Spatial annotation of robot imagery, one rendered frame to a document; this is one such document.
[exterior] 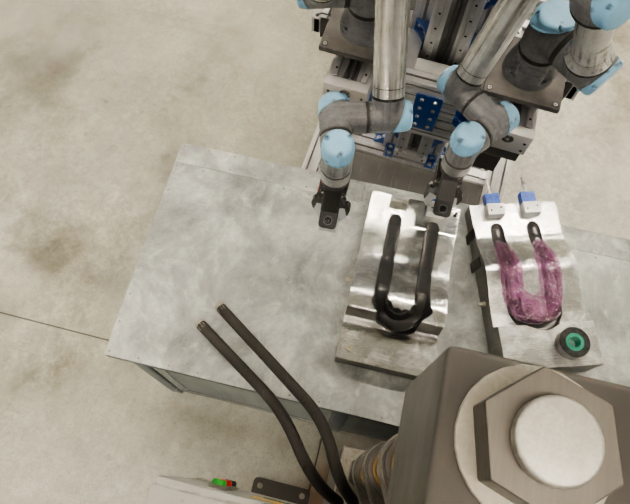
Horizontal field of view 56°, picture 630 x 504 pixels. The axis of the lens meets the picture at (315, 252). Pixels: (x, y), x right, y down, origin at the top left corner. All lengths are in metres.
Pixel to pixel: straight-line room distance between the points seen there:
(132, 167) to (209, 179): 1.07
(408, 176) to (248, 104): 0.90
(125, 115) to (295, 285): 1.61
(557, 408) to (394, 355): 1.23
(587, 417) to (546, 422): 0.03
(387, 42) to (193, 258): 0.84
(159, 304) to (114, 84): 1.66
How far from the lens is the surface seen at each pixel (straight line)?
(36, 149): 3.12
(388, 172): 2.59
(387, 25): 1.38
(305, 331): 1.70
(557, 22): 1.73
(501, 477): 0.43
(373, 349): 1.64
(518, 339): 1.68
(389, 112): 1.42
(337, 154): 1.34
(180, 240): 1.82
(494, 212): 1.82
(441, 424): 0.46
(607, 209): 3.05
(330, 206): 1.50
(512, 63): 1.85
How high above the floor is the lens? 2.45
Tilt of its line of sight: 69 degrees down
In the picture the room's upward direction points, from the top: 3 degrees clockwise
